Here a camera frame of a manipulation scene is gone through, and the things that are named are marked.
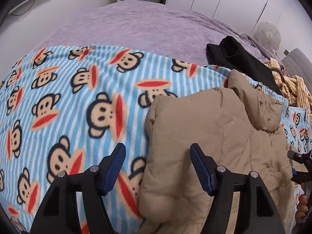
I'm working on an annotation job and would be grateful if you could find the black garment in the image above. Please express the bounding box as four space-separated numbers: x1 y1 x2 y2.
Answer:
206 36 282 95

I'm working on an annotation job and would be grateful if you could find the beige puffer jacket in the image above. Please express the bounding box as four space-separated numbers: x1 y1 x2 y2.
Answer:
139 70 295 233

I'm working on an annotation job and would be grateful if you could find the yellow striped plush blanket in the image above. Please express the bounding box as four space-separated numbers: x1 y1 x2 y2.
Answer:
264 58 311 123

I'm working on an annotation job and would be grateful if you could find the blue striped monkey blanket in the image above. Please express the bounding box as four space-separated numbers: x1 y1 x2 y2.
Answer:
0 44 312 234

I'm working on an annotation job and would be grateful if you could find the round patterned white pillow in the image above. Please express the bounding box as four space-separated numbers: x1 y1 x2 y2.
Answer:
254 21 281 51

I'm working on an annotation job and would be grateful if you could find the purple fleece bedspread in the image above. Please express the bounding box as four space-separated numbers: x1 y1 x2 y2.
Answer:
33 0 278 66

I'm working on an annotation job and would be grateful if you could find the person right hand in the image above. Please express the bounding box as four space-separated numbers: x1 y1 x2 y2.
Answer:
295 194 308 221

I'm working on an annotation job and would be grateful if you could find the white wardrobe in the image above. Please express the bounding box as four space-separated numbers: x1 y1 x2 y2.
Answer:
166 0 311 58

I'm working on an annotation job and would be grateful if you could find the grey quilted headboard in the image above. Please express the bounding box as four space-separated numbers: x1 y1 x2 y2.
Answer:
281 48 312 92

